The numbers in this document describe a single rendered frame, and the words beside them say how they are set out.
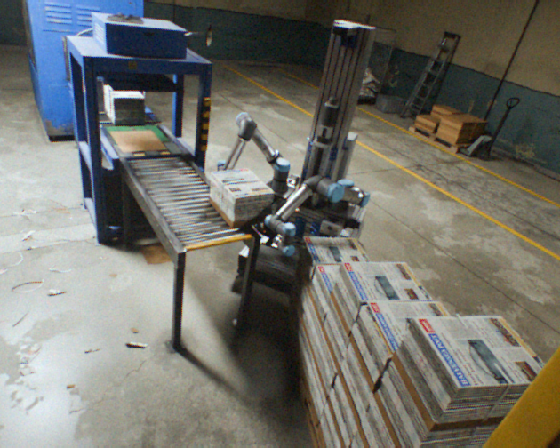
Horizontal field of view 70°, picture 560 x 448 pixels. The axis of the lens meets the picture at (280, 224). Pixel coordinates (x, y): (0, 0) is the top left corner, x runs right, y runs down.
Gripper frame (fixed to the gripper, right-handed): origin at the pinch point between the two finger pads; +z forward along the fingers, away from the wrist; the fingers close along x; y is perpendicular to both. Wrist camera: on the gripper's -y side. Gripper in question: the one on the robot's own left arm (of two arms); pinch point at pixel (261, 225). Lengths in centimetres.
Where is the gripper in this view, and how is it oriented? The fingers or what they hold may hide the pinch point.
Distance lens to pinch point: 267.3
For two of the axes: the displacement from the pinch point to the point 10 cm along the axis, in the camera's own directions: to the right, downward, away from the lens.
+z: -5.2, -5.2, 6.8
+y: 1.6, -8.4, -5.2
